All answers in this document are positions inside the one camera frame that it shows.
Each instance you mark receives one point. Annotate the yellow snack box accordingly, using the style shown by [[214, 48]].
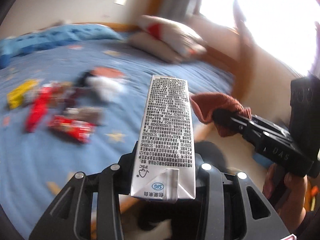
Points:
[[15, 97]]

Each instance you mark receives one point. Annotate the rust red sock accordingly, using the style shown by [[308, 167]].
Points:
[[205, 104]]

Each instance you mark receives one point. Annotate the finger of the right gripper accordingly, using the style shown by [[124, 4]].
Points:
[[229, 123]]

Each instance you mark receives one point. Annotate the person's right hand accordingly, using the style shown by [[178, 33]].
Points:
[[292, 211]]

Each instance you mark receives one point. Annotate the blue star-print bedspread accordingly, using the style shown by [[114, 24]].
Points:
[[30, 161]]

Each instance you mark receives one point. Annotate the brown snack wrapper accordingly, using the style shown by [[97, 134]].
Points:
[[93, 115]]

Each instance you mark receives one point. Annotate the white fluffy plush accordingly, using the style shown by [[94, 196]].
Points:
[[106, 88]]

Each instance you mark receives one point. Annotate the red printed snack packet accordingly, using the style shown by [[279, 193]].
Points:
[[77, 130]]

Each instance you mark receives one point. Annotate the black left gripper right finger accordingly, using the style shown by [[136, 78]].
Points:
[[232, 207]]

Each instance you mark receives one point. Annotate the white wall switch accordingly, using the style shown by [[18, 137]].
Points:
[[120, 2]]

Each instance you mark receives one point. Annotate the wooden bed frame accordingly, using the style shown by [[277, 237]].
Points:
[[241, 67]]

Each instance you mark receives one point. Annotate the black camera mount box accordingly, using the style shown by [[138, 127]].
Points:
[[304, 120]]

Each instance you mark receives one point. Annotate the red snack wrapper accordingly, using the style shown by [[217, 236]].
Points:
[[39, 108]]

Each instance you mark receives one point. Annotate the black cloth piece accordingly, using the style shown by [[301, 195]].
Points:
[[81, 81]]

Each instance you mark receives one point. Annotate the silver milk carton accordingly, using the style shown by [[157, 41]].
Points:
[[164, 168]]

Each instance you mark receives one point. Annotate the beige lower pillow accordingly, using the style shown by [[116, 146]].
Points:
[[147, 43]]

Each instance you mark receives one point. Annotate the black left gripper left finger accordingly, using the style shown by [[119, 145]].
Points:
[[69, 214]]

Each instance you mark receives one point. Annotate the white red patterned pillow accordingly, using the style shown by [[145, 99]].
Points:
[[179, 37]]

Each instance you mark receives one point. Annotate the blue folded blanket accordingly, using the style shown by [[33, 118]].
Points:
[[53, 37]]

